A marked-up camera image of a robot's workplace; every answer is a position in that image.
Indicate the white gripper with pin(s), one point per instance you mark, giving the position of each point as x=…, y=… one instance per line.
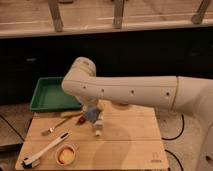
x=89, y=104

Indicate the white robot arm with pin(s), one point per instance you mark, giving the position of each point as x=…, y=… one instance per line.
x=186, y=95

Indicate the green plastic tray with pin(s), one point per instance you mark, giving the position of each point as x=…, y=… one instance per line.
x=48, y=96

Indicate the white tube bottle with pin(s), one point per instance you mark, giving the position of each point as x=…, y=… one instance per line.
x=98, y=126

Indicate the metal fork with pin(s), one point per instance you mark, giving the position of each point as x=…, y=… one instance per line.
x=52, y=129

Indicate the small orange bowl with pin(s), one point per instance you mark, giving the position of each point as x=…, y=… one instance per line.
x=65, y=155

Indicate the wooden chair leg left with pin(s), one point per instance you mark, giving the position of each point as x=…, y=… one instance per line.
x=55, y=14

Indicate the wooden chair leg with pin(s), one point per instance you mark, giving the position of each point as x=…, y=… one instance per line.
x=55, y=14
x=197, y=18
x=118, y=13

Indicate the wooden chair leg middle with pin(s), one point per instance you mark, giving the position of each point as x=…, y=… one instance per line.
x=118, y=13

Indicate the wooden chair leg right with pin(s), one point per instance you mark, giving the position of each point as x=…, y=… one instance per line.
x=197, y=18

